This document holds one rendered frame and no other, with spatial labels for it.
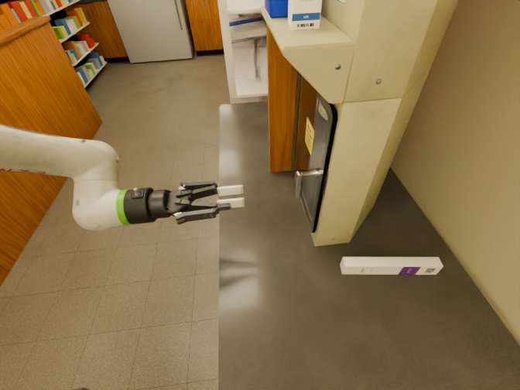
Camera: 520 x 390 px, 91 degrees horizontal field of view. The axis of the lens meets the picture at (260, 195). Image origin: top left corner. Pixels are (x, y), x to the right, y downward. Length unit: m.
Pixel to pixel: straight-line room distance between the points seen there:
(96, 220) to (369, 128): 0.65
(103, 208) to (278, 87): 0.60
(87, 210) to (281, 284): 0.53
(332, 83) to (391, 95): 0.12
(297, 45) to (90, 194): 0.57
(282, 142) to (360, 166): 0.42
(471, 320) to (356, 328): 0.29
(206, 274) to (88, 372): 0.79
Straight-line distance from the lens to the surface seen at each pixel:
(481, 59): 0.92
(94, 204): 0.74
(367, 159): 0.62
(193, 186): 0.73
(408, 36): 0.52
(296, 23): 0.54
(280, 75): 0.87
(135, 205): 0.70
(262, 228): 0.87
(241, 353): 0.72
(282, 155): 1.02
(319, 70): 0.48
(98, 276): 2.19
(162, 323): 1.84
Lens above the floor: 1.64
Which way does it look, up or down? 46 degrees down
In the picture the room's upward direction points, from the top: 3 degrees counter-clockwise
